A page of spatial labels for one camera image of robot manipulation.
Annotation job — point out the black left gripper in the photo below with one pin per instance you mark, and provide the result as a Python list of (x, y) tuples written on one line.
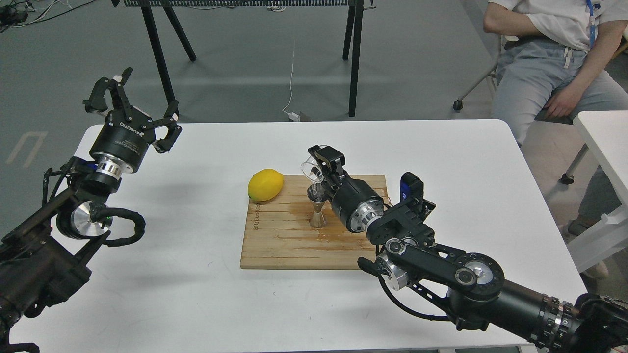
[(122, 142)]

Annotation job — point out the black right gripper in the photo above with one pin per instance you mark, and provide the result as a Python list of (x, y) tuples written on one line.
[(353, 201)]

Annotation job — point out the small clear glass cup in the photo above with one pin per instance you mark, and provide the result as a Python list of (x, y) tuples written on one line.
[(311, 169)]

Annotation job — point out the steel cocktail jigger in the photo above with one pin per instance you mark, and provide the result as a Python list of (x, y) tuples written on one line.
[(317, 219)]

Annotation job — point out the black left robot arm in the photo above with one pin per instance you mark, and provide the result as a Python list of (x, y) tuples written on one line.
[(44, 259)]

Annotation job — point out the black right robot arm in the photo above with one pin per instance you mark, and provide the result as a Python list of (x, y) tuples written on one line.
[(436, 282)]

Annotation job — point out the yellow lemon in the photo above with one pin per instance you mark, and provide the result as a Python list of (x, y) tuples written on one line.
[(265, 185)]

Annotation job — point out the wooden cutting board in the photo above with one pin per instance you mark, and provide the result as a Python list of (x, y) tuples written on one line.
[(278, 234)]

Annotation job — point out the seated person in white shirt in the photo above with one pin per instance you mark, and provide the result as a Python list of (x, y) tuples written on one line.
[(556, 66)]

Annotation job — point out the white side table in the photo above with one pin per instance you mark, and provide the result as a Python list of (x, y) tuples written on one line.
[(600, 229)]

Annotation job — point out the black metal frame table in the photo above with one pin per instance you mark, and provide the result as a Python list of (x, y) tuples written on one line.
[(235, 47)]

